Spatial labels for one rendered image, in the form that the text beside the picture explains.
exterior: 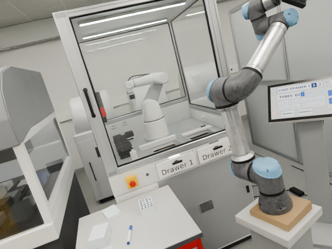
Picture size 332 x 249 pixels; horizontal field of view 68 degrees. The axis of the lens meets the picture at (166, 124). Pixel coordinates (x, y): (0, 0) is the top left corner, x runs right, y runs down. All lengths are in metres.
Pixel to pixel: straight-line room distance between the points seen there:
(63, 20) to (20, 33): 3.42
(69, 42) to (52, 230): 1.06
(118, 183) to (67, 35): 0.97
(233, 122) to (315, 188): 1.26
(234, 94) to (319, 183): 1.38
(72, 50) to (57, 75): 3.26
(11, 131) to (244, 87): 1.11
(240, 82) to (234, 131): 0.26
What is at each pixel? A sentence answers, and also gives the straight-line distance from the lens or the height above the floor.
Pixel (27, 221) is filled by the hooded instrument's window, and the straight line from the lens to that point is 1.58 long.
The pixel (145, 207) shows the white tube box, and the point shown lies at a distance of 1.54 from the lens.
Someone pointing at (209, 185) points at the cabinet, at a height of 0.63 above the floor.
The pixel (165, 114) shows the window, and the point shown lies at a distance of 1.69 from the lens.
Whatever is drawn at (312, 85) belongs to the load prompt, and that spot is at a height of 1.15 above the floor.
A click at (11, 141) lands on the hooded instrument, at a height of 1.39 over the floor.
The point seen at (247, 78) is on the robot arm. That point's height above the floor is 1.42.
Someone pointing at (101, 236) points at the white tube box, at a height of 0.81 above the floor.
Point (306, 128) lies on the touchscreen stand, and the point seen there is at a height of 0.85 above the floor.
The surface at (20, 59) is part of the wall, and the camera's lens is 5.00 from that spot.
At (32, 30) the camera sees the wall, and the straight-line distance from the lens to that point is 5.00.
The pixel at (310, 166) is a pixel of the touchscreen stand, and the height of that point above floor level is 0.54.
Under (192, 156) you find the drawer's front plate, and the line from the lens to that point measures 1.78.
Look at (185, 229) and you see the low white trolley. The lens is 1.34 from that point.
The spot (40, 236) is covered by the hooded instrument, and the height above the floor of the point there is 0.86.
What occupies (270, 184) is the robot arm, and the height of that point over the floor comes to 0.94.
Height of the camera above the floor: 1.56
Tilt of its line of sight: 13 degrees down
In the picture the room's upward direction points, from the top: 15 degrees counter-clockwise
